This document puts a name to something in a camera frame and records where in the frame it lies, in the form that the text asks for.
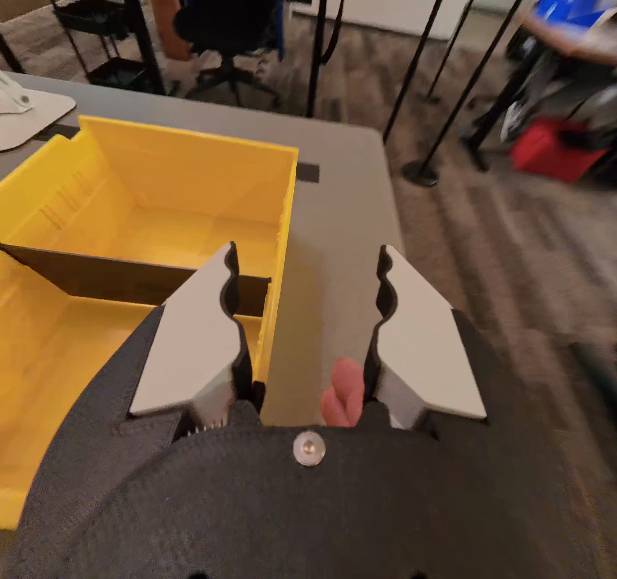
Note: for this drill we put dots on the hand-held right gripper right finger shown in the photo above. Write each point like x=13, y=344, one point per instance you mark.
x=424, y=347

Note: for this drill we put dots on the black office chair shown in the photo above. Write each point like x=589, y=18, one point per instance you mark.
x=217, y=24

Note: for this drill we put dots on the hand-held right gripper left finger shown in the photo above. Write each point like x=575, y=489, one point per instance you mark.
x=193, y=347

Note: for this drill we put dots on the yellow plastic bin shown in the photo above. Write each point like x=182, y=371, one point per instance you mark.
x=193, y=174

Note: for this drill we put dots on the wooden desk with black legs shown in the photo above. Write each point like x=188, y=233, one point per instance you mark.
x=140, y=34

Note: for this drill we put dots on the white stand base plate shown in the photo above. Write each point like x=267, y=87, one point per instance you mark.
x=33, y=116

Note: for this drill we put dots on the wooden side table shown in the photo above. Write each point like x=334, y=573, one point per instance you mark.
x=578, y=46

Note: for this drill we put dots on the black bin divider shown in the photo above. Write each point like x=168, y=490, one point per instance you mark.
x=120, y=280

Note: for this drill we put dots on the blue box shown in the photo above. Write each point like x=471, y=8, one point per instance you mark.
x=569, y=5

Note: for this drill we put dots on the person's right hand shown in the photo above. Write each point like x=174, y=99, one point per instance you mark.
x=344, y=395

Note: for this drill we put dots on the red box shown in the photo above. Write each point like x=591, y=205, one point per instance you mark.
x=554, y=152

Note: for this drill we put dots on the black metal pole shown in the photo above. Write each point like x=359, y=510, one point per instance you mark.
x=422, y=174
x=458, y=31
x=419, y=53

